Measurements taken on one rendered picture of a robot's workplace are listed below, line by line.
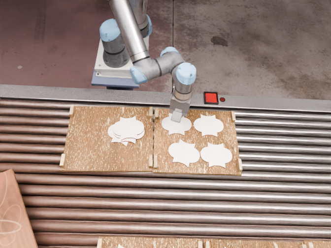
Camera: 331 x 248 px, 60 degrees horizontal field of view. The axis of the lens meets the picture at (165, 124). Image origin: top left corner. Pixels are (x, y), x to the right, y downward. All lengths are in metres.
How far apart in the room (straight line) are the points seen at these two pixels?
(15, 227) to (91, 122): 0.56
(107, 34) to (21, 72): 1.71
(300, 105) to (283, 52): 1.76
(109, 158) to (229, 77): 1.90
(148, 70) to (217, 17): 2.55
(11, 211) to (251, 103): 1.24
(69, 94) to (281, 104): 1.14
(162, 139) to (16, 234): 0.70
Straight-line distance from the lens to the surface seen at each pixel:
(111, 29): 1.51
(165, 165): 1.32
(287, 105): 1.70
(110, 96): 1.55
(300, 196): 1.46
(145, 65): 1.12
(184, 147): 1.36
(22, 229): 1.21
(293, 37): 3.68
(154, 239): 1.22
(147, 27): 1.55
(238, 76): 3.00
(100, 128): 1.42
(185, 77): 1.08
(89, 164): 1.34
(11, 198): 1.26
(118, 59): 1.60
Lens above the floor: 2.14
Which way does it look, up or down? 58 degrees down
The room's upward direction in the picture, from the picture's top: 7 degrees clockwise
